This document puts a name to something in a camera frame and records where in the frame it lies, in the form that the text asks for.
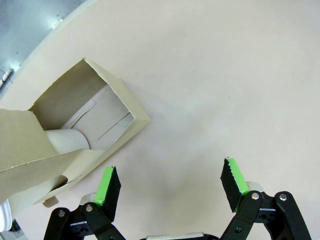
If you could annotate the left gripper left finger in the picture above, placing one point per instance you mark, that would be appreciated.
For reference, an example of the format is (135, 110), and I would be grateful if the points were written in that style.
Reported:
(110, 190)

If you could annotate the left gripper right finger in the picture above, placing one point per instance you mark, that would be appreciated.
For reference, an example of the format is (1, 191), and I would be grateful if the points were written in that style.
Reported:
(232, 185)

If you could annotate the white paper cup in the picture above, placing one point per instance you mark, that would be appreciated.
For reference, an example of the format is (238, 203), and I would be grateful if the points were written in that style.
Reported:
(70, 140)

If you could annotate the brown cardboard box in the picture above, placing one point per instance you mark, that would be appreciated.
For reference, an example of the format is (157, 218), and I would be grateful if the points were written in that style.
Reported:
(120, 92)

